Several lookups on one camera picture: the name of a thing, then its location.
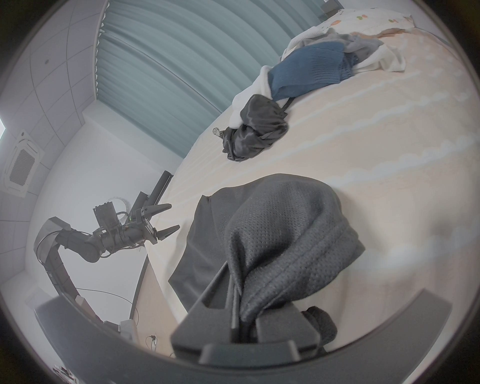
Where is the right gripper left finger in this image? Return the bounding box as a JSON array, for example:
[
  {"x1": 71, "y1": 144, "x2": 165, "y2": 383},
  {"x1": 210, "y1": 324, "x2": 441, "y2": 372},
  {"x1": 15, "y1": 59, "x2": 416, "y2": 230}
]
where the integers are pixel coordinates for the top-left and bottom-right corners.
[{"x1": 170, "y1": 260, "x2": 236, "y2": 358}]

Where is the black T-shirt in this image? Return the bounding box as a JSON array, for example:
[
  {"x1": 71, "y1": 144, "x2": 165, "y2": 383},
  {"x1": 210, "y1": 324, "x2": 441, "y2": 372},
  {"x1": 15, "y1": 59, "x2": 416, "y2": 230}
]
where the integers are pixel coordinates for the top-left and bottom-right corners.
[{"x1": 168, "y1": 173, "x2": 366, "y2": 350}]

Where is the white ceiling air vent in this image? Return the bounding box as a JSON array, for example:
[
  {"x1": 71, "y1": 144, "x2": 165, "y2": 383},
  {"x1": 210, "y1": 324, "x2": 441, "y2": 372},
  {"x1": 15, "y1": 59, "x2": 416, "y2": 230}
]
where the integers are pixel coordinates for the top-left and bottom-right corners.
[{"x1": 2, "y1": 129, "x2": 46, "y2": 199}]

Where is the bed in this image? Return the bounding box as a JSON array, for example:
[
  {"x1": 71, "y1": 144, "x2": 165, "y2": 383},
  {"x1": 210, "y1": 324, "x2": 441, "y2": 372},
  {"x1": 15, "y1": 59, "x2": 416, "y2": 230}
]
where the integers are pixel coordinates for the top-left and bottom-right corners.
[{"x1": 129, "y1": 7, "x2": 480, "y2": 357}]

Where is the pile of clothes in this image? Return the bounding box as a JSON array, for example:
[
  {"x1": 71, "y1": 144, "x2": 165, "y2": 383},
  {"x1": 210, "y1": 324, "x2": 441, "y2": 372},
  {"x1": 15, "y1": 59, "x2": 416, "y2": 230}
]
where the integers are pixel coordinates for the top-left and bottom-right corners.
[{"x1": 229, "y1": 24, "x2": 408, "y2": 129}]

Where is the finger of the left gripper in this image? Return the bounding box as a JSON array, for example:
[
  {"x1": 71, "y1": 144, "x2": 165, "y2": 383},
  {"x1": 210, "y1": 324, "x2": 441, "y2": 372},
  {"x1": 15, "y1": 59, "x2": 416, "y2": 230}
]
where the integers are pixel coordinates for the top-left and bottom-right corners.
[
  {"x1": 144, "y1": 203, "x2": 173, "y2": 219},
  {"x1": 155, "y1": 224, "x2": 181, "y2": 242}
]

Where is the blue-green curtain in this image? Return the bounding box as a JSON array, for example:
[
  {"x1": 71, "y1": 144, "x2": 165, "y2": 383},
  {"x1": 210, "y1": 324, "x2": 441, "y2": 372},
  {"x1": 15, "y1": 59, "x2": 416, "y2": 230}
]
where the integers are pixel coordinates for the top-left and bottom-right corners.
[
  {"x1": 94, "y1": 28, "x2": 225, "y2": 170},
  {"x1": 102, "y1": 0, "x2": 328, "y2": 115}
]

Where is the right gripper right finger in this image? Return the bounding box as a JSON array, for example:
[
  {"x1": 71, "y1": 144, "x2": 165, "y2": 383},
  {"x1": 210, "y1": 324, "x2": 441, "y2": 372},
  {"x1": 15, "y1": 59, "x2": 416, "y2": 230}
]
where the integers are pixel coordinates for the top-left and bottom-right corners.
[{"x1": 240, "y1": 303, "x2": 322, "y2": 357}]

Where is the white printed pillow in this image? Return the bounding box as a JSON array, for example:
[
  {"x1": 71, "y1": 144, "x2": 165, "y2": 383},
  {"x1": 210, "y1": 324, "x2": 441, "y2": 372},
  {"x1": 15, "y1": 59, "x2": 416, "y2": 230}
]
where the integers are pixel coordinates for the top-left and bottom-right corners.
[{"x1": 325, "y1": 7, "x2": 415, "y2": 38}]

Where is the black shiny garment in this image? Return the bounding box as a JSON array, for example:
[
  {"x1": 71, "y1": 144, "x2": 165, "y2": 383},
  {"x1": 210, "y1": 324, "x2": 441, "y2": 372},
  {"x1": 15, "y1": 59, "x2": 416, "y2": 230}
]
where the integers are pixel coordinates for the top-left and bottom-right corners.
[{"x1": 213, "y1": 94, "x2": 290, "y2": 163}]

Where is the black cable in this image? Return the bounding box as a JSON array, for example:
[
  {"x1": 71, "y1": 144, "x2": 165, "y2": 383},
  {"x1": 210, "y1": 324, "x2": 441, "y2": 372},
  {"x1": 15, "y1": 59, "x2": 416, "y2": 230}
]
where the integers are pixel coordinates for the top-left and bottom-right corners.
[{"x1": 76, "y1": 287, "x2": 141, "y2": 328}]

